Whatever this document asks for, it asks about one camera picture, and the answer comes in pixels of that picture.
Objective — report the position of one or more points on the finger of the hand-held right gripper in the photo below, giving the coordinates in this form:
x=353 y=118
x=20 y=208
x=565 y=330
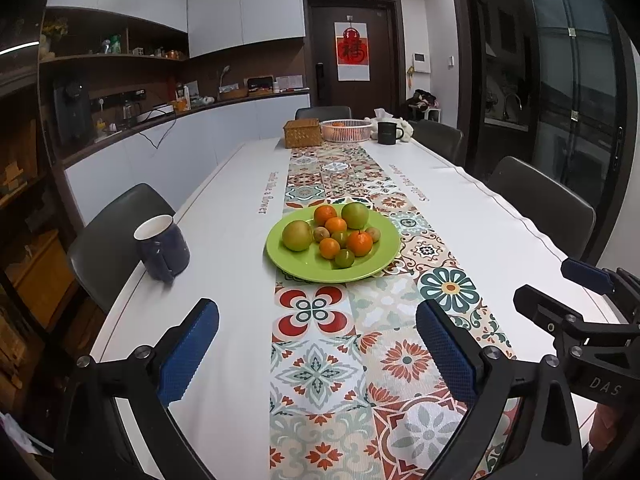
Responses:
x=585 y=275
x=545 y=310

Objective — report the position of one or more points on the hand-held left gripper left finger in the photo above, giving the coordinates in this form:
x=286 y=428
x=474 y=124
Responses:
x=187 y=355

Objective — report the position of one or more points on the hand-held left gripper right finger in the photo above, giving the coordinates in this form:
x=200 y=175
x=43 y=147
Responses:
x=447 y=355

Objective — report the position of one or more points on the small brown round fruit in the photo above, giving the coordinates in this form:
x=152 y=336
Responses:
x=373 y=234
x=320 y=234

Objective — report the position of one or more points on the orange mandarin with stem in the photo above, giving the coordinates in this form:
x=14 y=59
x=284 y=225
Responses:
x=360 y=243

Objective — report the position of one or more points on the green plate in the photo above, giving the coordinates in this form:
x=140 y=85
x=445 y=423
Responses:
x=300 y=265

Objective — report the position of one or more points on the small green tomato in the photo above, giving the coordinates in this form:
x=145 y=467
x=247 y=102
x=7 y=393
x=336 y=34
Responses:
x=340 y=237

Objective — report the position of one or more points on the large yellow pear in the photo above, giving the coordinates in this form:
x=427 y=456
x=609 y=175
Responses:
x=296 y=235

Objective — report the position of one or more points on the green apple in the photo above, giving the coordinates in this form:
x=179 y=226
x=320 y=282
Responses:
x=355 y=215

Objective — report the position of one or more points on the person's right hand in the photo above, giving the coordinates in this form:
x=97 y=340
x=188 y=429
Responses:
x=605 y=427

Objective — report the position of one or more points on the grey chair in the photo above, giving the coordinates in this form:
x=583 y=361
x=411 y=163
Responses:
x=440 y=140
x=545 y=200
x=110 y=230
x=322 y=112

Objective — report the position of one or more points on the patterned table runner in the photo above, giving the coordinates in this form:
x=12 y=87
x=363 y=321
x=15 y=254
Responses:
x=350 y=320

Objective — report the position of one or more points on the dark blue mug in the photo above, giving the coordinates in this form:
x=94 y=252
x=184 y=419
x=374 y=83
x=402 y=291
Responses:
x=160 y=250

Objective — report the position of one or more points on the small green mandarin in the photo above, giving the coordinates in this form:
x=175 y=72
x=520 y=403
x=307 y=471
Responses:
x=344 y=259

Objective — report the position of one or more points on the small orange mandarin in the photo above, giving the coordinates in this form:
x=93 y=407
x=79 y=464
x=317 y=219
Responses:
x=329 y=248

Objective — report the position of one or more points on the chrome faucet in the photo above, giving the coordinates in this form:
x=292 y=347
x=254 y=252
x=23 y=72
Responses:
x=512 y=102

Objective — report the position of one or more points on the white plush toy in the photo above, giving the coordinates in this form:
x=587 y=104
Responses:
x=407 y=129

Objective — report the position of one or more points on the black mug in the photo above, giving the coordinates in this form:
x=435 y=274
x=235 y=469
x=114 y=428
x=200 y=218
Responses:
x=387 y=132

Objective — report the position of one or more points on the pile of bags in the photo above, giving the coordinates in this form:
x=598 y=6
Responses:
x=422 y=99

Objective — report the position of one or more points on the pink plastic basket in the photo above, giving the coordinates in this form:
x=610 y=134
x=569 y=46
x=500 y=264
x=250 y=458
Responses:
x=346 y=131

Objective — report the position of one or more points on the wicker box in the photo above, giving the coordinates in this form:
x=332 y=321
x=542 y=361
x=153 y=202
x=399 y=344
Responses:
x=302 y=134

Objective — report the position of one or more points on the glass kettle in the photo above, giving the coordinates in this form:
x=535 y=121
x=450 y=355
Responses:
x=129 y=111

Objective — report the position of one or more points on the black countertop appliance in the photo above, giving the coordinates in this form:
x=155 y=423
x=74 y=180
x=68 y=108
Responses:
x=72 y=112

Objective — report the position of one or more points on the white desk lamp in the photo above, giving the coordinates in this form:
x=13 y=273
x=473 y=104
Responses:
x=224 y=77

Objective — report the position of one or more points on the dark wooden door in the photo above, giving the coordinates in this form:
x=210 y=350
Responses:
x=385 y=60

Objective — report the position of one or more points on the red and white door poster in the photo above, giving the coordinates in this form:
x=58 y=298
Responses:
x=353 y=50

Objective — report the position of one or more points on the yellow flowers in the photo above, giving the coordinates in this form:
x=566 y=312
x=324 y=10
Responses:
x=55 y=27

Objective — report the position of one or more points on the white wall intercom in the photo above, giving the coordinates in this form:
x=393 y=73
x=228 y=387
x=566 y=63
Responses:
x=420 y=62

